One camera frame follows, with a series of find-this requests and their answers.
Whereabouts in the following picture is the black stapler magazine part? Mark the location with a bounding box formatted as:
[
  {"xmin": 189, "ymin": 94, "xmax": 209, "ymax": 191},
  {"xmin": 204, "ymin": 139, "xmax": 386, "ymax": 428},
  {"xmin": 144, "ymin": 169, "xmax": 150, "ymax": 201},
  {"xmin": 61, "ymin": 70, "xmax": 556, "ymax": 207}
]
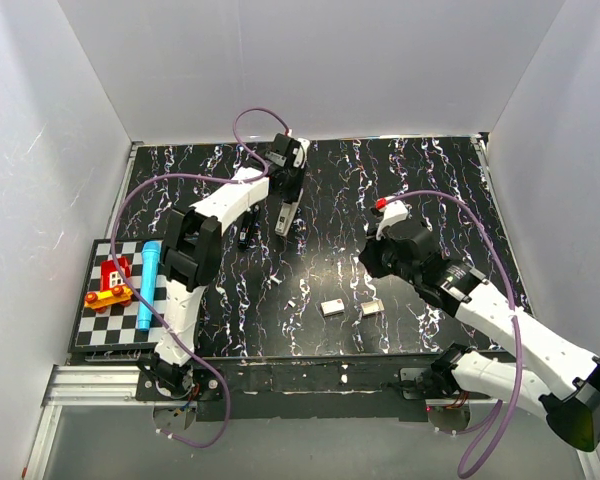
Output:
[{"xmin": 237, "ymin": 206, "xmax": 259, "ymax": 251}]

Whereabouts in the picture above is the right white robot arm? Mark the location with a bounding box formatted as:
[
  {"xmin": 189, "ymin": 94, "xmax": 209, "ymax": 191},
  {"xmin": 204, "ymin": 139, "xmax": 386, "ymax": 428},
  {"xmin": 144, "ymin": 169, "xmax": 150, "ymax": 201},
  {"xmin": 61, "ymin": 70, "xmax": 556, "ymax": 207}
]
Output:
[{"xmin": 359, "ymin": 220, "xmax": 600, "ymax": 452}]

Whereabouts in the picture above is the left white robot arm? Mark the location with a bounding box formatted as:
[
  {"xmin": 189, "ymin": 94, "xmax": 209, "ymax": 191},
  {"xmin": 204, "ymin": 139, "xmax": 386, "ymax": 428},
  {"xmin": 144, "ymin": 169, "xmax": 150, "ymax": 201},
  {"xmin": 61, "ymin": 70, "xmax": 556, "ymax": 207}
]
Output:
[{"xmin": 140, "ymin": 134, "xmax": 310, "ymax": 400}]

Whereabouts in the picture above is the open staple box tray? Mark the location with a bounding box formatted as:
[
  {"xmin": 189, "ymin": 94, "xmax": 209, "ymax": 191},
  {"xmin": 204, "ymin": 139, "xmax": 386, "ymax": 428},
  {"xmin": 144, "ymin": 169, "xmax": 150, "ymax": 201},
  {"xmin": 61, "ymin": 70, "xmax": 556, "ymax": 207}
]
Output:
[{"xmin": 360, "ymin": 300, "xmax": 384, "ymax": 317}]

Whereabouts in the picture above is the white staple box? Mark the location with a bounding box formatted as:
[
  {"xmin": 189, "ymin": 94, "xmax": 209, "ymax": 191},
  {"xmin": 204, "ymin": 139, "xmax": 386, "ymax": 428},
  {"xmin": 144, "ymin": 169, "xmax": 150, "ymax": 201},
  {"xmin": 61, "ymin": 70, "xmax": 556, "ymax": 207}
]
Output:
[{"xmin": 320, "ymin": 299, "xmax": 345, "ymax": 317}]

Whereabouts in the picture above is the blue toy block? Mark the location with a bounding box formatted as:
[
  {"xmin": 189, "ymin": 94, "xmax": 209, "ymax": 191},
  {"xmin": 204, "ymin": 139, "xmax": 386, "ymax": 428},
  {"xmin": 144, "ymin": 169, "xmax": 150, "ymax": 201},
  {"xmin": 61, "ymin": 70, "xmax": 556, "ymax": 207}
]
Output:
[{"xmin": 136, "ymin": 240, "xmax": 161, "ymax": 332}]

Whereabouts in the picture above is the red toy house block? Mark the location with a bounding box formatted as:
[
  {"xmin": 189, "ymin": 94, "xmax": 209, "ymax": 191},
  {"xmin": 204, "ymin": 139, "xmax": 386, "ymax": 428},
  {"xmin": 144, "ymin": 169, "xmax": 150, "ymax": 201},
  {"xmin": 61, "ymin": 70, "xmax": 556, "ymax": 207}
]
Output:
[{"xmin": 100, "ymin": 257, "xmax": 131, "ymax": 291}]

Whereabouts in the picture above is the orange toy car base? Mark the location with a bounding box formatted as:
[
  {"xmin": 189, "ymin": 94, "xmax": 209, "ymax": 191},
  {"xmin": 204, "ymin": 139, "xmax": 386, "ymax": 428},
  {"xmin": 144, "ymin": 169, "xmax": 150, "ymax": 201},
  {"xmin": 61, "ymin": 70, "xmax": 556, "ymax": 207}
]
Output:
[{"xmin": 84, "ymin": 285, "xmax": 133, "ymax": 313}]

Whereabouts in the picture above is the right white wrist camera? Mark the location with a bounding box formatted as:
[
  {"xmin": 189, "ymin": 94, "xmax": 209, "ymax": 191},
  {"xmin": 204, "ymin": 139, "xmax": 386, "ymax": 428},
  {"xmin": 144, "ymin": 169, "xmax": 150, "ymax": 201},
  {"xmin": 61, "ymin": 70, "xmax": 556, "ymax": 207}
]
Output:
[{"xmin": 375, "ymin": 196, "xmax": 409, "ymax": 240}]

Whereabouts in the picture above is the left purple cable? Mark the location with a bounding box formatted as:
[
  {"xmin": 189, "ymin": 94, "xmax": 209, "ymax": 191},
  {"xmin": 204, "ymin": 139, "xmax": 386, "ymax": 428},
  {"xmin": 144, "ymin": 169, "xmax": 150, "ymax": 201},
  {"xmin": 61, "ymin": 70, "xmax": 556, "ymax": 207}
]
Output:
[{"xmin": 110, "ymin": 107, "xmax": 291, "ymax": 448}]

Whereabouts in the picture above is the purple cable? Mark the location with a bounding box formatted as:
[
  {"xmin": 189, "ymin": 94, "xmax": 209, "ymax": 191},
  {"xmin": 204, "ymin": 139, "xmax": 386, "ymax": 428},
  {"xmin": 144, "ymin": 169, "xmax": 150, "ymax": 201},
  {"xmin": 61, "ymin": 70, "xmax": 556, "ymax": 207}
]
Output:
[
  {"xmin": 387, "ymin": 189, "xmax": 524, "ymax": 480},
  {"xmin": 110, "ymin": 107, "xmax": 291, "ymax": 448}
]

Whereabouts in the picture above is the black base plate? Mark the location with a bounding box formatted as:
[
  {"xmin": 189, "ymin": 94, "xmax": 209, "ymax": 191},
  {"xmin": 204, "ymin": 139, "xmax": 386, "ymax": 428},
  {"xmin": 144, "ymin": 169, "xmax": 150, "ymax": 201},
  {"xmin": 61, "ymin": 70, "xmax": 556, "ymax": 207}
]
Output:
[{"xmin": 207, "ymin": 353, "xmax": 437, "ymax": 422}]

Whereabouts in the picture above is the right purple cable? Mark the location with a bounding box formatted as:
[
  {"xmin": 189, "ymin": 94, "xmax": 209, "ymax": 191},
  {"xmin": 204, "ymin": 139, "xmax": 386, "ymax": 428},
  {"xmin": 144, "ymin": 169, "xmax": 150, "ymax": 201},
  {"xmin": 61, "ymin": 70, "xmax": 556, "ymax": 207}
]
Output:
[{"xmin": 387, "ymin": 189, "xmax": 524, "ymax": 480}]

